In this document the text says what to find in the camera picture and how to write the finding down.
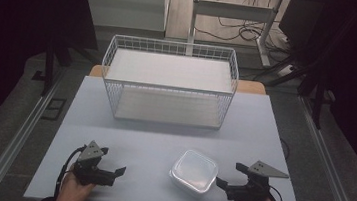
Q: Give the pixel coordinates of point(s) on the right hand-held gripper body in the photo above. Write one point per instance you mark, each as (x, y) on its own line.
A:
(250, 192)

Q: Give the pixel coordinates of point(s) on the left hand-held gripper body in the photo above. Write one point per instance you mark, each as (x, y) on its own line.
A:
(91, 173)

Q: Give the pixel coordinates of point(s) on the clear plastic container with lid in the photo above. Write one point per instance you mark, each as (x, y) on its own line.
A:
(194, 172)

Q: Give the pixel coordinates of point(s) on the person's left hand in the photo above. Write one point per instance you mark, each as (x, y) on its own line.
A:
(71, 190)

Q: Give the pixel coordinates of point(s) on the black floor plate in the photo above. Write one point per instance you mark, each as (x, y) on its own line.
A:
(53, 109)

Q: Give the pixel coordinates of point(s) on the wooden table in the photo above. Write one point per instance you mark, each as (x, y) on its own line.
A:
(251, 87)

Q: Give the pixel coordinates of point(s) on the black tripod stand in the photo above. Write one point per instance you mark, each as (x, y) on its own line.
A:
(49, 67)
(317, 98)

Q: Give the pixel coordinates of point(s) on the white power strip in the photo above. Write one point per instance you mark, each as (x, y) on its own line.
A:
(285, 71)

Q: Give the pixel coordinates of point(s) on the metal floor rail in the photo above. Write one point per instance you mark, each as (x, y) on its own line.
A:
(330, 170)
(18, 137)

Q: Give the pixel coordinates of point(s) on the white metal desk frame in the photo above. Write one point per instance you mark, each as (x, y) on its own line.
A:
(232, 10)

